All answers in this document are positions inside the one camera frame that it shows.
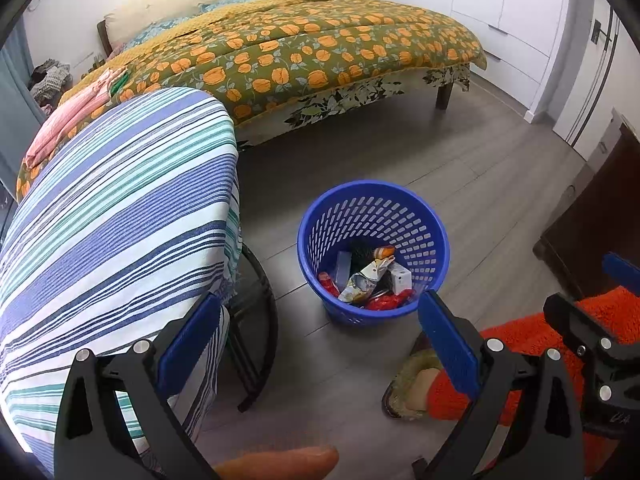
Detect yellow blanket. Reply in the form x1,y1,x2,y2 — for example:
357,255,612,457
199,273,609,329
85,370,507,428
57,0,368,106

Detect red snack wrapper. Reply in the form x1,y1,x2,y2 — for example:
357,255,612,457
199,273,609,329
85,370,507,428
318,271,343,296

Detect grey-blue curtain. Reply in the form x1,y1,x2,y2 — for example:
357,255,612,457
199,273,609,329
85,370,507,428
0,20,48,201

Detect yellow-green slipper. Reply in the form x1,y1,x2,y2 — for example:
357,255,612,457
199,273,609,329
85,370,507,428
382,347,446,421

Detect person's left hand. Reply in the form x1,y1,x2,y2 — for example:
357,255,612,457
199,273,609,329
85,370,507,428
212,445,341,480

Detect teal floral pillow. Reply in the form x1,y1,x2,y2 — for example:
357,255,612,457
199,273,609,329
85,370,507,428
200,0,286,13
122,15,201,51

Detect orange floral quilt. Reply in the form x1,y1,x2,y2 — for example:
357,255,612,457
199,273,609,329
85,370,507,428
15,0,488,201

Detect pink striped folded blanket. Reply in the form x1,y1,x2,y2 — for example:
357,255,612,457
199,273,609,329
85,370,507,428
24,67,126,168

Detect dark wooden cabinet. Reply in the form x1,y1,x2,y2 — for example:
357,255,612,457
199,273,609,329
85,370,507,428
532,110,640,301

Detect leaf print bed skirt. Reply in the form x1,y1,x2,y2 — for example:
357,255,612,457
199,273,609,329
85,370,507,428
235,62,473,148

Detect striped tablecloth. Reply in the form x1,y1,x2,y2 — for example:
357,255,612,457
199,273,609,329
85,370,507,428
0,87,242,478

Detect white door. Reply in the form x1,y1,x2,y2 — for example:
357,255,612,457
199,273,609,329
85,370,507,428
552,0,640,161

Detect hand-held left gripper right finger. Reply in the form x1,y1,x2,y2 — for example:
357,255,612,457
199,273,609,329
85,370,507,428
412,290,586,480

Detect orange fleece trousers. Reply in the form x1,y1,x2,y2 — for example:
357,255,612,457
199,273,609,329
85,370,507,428
427,285,640,478

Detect white wardrobe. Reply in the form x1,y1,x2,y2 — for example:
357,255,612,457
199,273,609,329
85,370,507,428
450,0,571,123

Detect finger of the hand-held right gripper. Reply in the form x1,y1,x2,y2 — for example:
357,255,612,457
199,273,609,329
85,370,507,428
543,294,640,376
601,252,640,288

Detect pile of clothes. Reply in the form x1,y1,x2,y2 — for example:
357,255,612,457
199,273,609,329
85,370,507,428
29,59,72,106

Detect blue plastic basket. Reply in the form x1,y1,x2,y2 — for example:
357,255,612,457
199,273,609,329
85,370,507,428
297,180,451,327

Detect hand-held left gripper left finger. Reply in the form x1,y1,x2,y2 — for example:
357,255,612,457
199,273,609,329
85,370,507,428
52,292,223,480

